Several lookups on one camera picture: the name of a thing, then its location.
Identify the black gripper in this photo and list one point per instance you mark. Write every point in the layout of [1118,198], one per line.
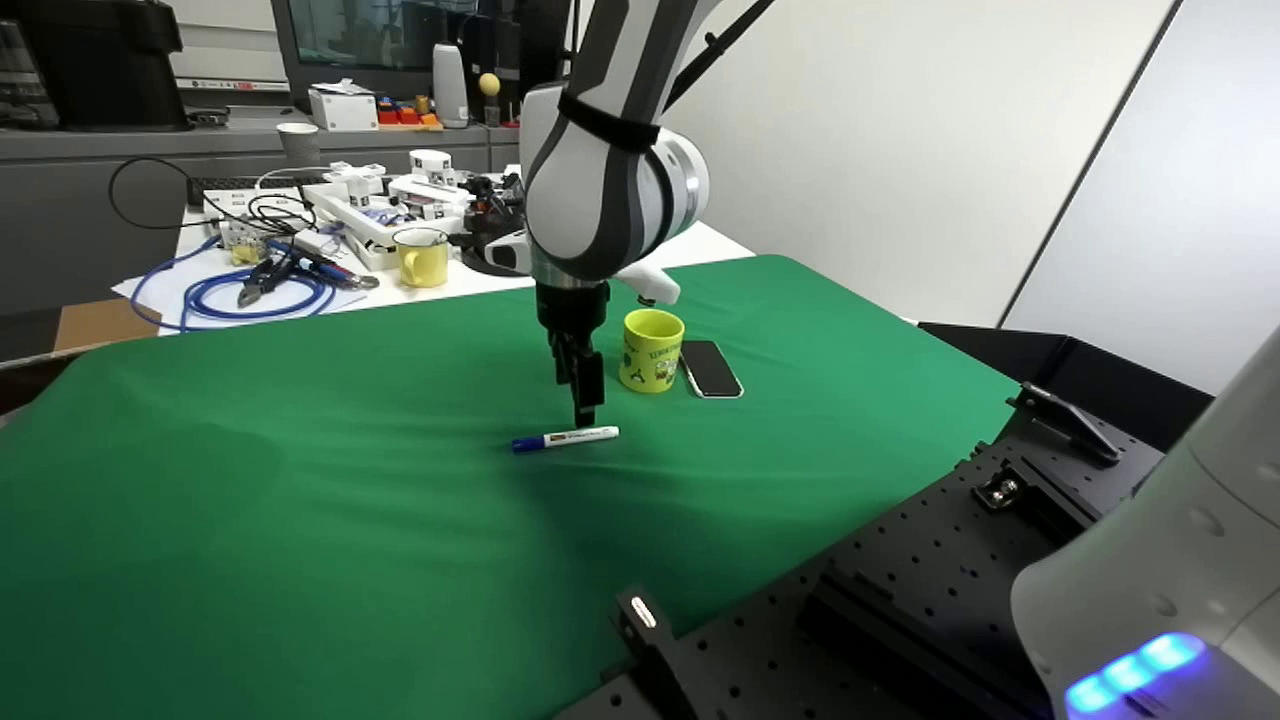
[573,310]

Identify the white marker blue cap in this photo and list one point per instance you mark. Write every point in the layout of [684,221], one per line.
[584,439]

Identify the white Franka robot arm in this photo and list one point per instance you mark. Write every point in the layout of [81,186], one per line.
[601,173]

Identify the yellow mug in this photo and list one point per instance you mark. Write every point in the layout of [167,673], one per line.
[649,353]

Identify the black smartphone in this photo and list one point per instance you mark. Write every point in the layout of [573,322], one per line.
[713,371]

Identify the small yellow cup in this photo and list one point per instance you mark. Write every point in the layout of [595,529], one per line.
[427,264]

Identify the white desk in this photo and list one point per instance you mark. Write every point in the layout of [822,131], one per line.
[387,297]

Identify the black table clamp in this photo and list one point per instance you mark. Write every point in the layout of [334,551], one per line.
[1067,423]
[649,639]

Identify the white parts tray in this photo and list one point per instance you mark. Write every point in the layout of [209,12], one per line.
[367,215]

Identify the green table cloth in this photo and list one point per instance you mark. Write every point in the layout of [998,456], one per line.
[334,533]

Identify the small yellow ball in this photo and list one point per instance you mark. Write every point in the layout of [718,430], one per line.
[489,87]

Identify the orange red item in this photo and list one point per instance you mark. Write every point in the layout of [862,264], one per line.
[407,119]

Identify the white cylindrical speaker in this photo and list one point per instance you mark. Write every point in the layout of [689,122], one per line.
[448,83]

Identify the black perforated breadboard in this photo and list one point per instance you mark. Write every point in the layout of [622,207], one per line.
[775,655]

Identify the small clear cup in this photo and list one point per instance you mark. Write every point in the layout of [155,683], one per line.
[246,245]

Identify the white lidded container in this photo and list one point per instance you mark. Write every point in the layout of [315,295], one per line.
[340,107]

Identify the dark computer monitor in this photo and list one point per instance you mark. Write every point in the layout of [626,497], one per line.
[387,42]

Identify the grey counter desk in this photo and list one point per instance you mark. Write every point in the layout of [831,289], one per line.
[64,201]

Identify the black office chair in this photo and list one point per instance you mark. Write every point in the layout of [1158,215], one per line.
[95,62]

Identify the black corner bracket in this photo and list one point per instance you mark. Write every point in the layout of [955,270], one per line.
[1000,495]

